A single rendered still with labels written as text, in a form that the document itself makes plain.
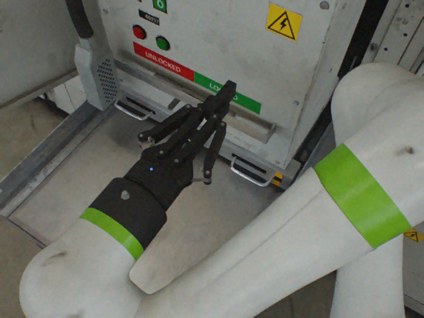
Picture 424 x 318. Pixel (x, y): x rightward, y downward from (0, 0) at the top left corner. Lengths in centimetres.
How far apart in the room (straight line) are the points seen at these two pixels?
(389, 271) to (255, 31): 44
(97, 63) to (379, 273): 67
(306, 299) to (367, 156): 143
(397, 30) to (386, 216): 57
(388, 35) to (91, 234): 72
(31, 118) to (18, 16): 127
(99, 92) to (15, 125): 141
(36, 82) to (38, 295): 85
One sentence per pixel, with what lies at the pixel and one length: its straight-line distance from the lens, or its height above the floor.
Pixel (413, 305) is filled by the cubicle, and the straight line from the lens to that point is 187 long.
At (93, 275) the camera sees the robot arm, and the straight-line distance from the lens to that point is 51.
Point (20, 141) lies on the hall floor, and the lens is 230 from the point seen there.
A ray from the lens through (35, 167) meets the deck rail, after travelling 110.
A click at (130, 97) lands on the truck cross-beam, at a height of 91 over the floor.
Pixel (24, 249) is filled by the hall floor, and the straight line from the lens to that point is 201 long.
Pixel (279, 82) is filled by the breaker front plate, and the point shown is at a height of 118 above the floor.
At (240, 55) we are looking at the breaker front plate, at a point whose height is 120.
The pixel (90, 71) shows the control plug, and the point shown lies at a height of 109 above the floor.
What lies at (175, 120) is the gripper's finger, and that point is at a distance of 64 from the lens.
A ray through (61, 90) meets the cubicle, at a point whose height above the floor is 25.
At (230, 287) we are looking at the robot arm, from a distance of 49.
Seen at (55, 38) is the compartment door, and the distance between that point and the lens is 123.
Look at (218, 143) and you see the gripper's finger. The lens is 61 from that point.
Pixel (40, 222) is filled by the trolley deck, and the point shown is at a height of 85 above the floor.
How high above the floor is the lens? 174
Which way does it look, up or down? 58 degrees down
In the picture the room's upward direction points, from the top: 3 degrees clockwise
